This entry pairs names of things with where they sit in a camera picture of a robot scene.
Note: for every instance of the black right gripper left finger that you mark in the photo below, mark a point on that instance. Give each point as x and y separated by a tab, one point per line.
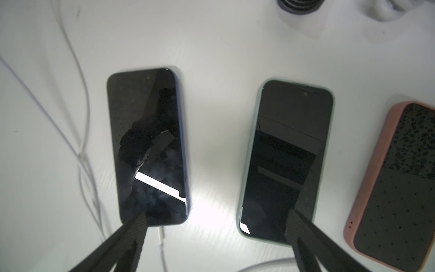
121	251

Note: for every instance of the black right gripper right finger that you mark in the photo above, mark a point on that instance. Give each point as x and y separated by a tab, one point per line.
313	248

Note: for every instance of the pink case phone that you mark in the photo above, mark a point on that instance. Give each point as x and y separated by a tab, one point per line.
392	220

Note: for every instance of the green case phone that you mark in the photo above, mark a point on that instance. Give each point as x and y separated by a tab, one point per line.
285	157

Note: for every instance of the blue black phone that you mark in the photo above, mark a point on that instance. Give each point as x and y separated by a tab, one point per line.
148	145

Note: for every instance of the black ribbed cylinder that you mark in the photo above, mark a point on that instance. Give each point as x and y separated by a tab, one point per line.
300	7

